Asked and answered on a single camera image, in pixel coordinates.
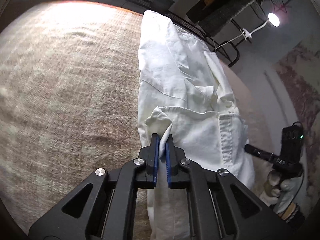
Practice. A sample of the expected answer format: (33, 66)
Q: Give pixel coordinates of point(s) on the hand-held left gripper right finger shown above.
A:
(168, 165)

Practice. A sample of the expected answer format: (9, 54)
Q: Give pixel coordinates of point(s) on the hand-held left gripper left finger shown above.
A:
(156, 160)

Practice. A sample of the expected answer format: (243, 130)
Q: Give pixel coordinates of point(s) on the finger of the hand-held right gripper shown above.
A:
(257, 152)

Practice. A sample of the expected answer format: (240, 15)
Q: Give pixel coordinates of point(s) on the white long-sleeved shirt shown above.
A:
(180, 80)

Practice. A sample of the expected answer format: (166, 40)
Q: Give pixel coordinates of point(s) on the person's right forearm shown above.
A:
(292, 212)

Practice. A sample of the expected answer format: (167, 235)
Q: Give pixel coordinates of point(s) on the person's right hand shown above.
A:
(287, 192)

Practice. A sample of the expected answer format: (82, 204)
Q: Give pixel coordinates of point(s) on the white clip lamp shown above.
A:
(273, 18)

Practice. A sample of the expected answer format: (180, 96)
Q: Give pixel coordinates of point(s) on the grey plaid coat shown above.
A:
(220, 15)

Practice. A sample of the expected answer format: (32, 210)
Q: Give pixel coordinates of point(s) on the small potted plant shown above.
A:
(162, 2)

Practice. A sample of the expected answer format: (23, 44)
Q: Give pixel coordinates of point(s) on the landscape wall hanging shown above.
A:
(300, 92)

